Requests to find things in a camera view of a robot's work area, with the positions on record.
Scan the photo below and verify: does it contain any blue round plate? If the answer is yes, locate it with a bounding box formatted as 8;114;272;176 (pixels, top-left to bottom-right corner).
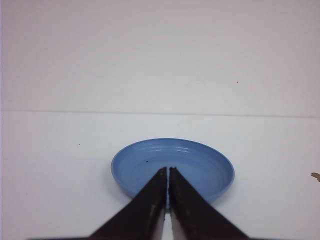
110;138;235;203

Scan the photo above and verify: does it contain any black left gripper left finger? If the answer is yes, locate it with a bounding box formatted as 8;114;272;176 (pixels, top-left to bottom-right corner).
88;166;168;240

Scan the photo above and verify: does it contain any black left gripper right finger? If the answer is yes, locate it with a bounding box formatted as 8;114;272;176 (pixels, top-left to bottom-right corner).
168;165;251;240

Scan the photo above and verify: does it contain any small brown scrap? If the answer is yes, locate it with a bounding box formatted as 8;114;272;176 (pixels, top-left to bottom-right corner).
311;172;320;182

